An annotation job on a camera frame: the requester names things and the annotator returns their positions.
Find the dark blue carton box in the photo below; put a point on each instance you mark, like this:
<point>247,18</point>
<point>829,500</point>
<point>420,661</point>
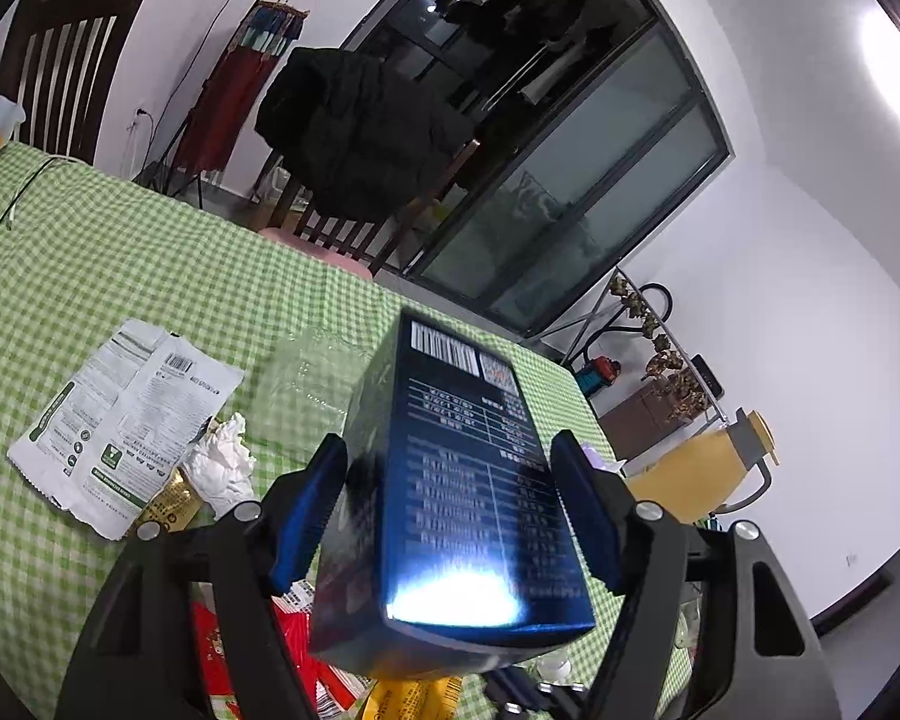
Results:
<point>457,502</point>

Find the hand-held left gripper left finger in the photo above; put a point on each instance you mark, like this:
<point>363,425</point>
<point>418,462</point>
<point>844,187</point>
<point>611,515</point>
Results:
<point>311,510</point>

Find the pink seat cushion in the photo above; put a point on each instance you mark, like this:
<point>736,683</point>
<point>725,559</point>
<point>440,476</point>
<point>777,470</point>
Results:
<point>292,236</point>

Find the row of dried brown pieces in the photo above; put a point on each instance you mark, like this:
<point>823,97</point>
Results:
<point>675,375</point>

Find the green checkered tablecloth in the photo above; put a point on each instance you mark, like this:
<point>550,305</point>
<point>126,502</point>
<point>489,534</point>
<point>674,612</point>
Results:
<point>82,277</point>

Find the white green snack packet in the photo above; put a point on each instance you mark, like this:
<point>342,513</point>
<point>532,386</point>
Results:
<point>75,405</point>
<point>157,420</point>

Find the brown cabinet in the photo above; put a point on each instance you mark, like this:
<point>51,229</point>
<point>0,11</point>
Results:
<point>637,412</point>

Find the red printed packet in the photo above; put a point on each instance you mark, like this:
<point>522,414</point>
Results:
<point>300,645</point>

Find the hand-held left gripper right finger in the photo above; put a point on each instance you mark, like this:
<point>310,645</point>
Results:
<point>585,510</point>

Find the metal drying rack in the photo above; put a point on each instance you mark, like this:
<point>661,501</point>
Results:
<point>581,322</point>

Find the yellow juice pitcher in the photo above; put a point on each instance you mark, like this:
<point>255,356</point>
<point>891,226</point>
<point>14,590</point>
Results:
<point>682,480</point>

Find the red hanging cloth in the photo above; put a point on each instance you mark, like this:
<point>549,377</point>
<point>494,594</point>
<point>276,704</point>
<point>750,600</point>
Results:
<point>229,105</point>

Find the crumpled white tissue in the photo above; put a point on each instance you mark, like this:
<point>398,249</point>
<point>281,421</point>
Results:
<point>221,465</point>

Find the glass sliding door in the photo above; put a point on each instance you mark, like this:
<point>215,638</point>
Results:
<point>607,165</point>

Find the black padded jacket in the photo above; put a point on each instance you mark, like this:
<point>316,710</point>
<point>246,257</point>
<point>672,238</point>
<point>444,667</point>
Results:
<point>360,135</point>

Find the blue vacuum cleaner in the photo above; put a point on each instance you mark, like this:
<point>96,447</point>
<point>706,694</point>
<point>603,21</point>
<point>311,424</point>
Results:
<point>600,371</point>

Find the yellow printed packet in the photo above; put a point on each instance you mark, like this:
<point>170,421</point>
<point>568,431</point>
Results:
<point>412,701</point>

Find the black flat device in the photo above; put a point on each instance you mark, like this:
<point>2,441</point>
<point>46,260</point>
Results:
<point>709,379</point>

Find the clear plastic container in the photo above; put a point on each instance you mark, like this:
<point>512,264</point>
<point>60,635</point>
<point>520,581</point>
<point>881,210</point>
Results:
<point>307,390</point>

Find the dark wooden slatted chair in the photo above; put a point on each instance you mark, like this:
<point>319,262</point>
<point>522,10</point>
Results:
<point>82,7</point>

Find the gold foil packet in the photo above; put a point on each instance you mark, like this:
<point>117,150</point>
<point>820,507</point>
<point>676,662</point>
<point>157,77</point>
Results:
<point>169,502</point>

